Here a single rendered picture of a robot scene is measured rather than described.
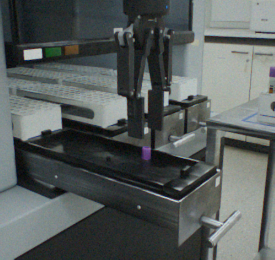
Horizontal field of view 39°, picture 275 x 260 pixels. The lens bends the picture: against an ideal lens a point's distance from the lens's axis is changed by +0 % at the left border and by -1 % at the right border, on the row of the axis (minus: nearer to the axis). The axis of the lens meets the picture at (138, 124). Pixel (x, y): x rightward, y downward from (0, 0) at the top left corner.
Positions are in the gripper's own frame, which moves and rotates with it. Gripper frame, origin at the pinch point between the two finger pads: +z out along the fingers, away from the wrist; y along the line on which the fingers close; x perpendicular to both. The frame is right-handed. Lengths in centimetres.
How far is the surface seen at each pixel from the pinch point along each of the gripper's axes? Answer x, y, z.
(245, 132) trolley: 9.1, -23.2, 7.2
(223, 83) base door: -87, -225, 37
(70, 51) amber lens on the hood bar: -17.5, 0.2, -9.7
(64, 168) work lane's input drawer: -8.9, 11.0, 8.2
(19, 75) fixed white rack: -63, -21, 2
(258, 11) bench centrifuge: -63, -226, -17
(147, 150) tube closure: 0.6, 0.5, 6.1
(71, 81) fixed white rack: -41.4, -22.3, 1.7
